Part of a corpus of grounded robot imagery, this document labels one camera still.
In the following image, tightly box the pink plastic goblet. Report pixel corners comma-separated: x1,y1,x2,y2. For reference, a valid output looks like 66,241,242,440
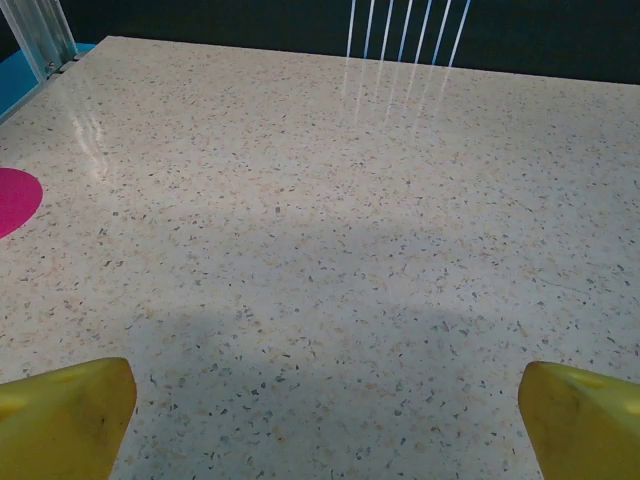
0,167,44,240

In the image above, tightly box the aluminium frame post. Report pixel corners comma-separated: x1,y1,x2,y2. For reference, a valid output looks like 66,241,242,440
0,0,79,81

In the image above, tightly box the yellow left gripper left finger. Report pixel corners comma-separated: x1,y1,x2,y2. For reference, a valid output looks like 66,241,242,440
0,357,137,480

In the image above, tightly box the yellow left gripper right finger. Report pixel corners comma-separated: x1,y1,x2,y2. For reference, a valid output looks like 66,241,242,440
518,360,640,480

